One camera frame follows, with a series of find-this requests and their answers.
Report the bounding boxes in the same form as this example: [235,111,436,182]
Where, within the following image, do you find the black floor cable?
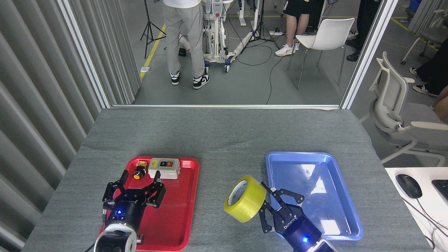
[236,44,285,105]

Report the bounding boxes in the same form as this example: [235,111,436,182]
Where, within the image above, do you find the person with bare legs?
[275,0,328,57]

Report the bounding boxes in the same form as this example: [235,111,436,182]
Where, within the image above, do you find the yellow tape roll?
[224,175,267,223]

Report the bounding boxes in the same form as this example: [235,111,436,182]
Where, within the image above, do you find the silver crossbar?
[111,104,342,110]

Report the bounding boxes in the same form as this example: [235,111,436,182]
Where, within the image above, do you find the grey chair with metal legs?
[401,9,448,65]

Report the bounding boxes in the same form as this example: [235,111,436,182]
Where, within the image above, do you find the black keyboard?
[432,180,448,202]

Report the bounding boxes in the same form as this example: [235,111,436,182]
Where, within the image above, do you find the orange push button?
[132,161,148,180]

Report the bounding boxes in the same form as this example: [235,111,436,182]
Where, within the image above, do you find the person in sneakers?
[163,0,210,90]

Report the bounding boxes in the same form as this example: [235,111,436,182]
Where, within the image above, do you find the black mouse cable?
[401,196,448,238]

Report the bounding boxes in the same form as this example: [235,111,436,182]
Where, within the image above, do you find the grey office chair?
[360,51,448,167]

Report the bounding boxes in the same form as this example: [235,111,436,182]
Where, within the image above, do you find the black tripod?
[240,0,280,55]
[140,0,168,59]

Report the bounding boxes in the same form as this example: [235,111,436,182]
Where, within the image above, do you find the white desk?
[385,167,448,252]

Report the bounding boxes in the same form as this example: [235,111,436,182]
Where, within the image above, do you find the white two-button switch box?
[148,158,181,180]

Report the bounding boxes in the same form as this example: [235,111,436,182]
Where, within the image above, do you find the silver post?
[340,0,399,110]
[58,0,112,109]

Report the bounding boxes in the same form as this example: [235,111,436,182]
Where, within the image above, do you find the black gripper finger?
[102,170,129,205]
[145,170,166,210]
[261,182,305,214]
[258,201,277,234]

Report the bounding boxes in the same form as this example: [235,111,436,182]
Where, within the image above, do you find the person in dark shoes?
[345,0,381,62]

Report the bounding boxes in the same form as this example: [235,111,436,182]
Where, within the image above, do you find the white stand on wheels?
[178,0,257,73]

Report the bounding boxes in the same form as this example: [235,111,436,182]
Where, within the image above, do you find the black computer mouse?
[396,174,423,199]

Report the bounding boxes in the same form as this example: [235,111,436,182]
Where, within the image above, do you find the red plastic tray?
[98,156,200,251]

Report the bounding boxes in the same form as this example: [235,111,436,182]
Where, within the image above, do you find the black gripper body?
[273,204,322,251]
[104,189,148,231]

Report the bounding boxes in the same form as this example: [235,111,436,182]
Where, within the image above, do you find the seated person's legs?
[409,38,448,97]

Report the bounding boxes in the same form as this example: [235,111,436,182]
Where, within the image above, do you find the blue plastic tray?
[265,151,364,240]

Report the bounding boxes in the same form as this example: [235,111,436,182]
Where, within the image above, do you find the white plastic chair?
[288,17,355,91]

